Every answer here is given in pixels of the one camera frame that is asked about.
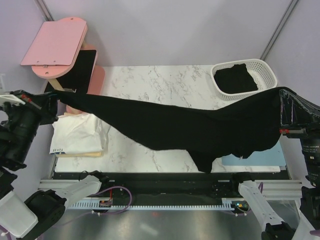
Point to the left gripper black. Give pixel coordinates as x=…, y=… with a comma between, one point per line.
x=47, y=103

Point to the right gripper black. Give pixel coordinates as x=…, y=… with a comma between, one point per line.
x=298, y=110

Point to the black t shirt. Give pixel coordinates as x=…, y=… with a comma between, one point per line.
x=235, y=80
x=241, y=128

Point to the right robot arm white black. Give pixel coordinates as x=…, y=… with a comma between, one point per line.
x=273, y=227

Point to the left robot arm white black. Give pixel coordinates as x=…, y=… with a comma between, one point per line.
x=29, y=219

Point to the black clipboard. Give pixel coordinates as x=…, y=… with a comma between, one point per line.
x=78, y=78

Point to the white plastic basket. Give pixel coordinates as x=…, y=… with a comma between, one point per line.
x=259, y=70

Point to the white folded t shirt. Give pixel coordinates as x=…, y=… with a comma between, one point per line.
x=75, y=135

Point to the light blue folding board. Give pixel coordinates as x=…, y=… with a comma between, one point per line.
x=273, y=157

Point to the pink tiered shelf stand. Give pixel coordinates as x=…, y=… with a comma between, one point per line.
x=55, y=49

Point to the black t shirt in basket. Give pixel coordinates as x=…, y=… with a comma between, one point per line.
x=235, y=80

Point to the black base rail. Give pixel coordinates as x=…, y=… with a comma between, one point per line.
x=215, y=185

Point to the light blue cable duct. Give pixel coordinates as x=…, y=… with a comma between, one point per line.
x=101, y=205

